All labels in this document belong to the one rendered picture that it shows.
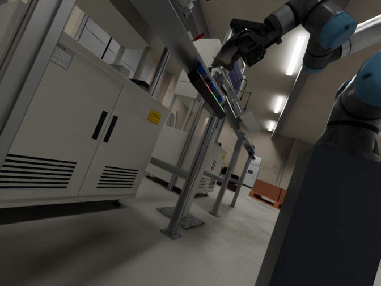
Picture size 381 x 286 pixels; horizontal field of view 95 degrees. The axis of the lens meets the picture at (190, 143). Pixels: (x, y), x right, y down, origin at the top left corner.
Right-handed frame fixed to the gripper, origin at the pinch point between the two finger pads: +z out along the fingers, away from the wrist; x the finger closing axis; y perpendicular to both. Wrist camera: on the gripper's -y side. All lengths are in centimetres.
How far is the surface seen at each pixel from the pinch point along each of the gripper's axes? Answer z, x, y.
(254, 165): 30, 731, -64
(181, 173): 41, 33, 19
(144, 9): 8.5, -25.6, -2.4
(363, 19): -230, 250, -121
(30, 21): 20.9, -41.7, 11.2
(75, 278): 59, -15, 45
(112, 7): 29, -2, -70
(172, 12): 3.6, -21.1, -2.4
